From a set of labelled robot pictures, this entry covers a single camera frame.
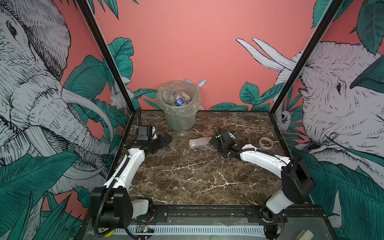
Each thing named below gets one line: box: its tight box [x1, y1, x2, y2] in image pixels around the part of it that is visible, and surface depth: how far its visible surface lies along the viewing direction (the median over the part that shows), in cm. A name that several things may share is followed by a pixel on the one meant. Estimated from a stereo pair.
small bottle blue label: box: [175, 98, 185, 106], surface depth 97 cm
